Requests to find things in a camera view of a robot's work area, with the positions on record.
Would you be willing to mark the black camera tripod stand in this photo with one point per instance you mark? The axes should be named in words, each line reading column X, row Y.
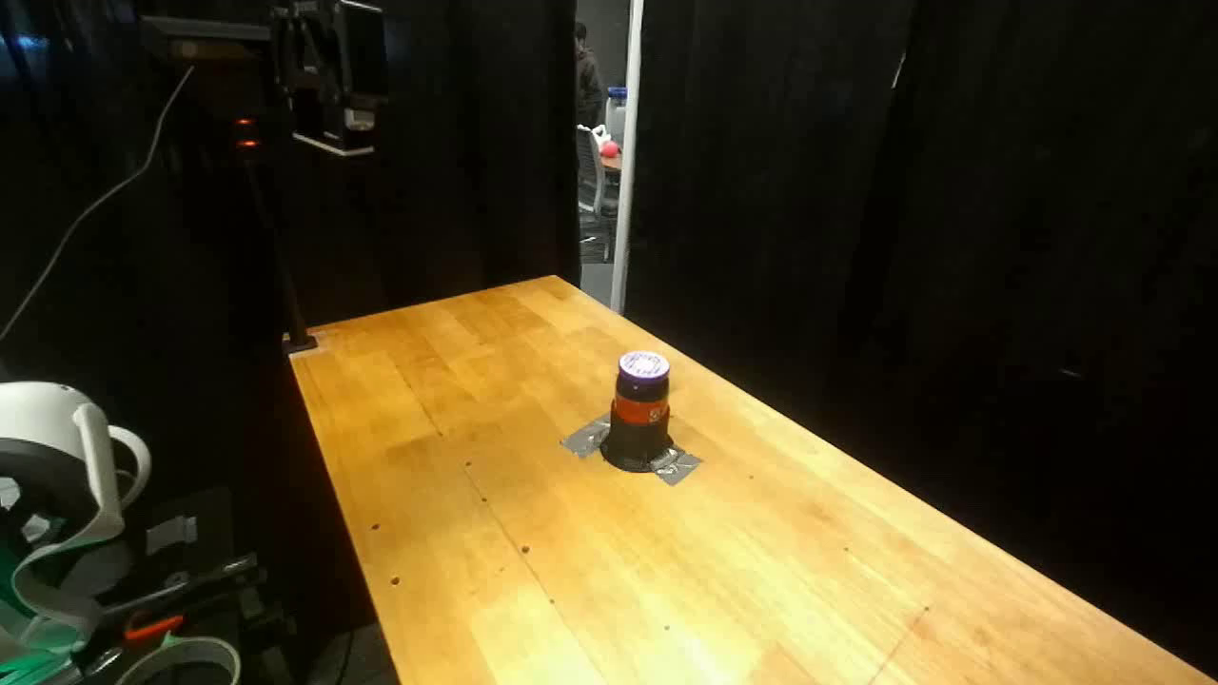
column 271, row 243

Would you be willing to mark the white headset device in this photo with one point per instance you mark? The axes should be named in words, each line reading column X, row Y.
column 58, row 457

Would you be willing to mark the orange and black cylinder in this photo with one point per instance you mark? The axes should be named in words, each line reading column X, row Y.
column 642, row 430

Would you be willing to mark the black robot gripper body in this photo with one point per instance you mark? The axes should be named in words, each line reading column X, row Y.
column 331, row 60

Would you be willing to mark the dark box on stand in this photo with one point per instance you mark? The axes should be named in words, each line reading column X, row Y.
column 211, row 41

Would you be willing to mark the black curtain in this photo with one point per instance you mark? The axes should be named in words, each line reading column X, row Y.
column 951, row 191
column 441, row 155

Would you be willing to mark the orange elastic band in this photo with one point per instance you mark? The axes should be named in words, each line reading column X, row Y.
column 636, row 414

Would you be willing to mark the person in dark clothes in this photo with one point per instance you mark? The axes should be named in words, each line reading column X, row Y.
column 587, row 80

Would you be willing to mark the grey tape piece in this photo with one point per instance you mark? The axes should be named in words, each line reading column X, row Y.
column 587, row 438

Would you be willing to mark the grey square base plate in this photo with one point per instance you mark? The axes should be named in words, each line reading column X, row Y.
column 674, row 467

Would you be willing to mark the white door frame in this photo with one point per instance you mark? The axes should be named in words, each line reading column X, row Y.
column 624, row 155

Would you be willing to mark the black case with orange tool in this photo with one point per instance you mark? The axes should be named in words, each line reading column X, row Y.
column 176, row 597

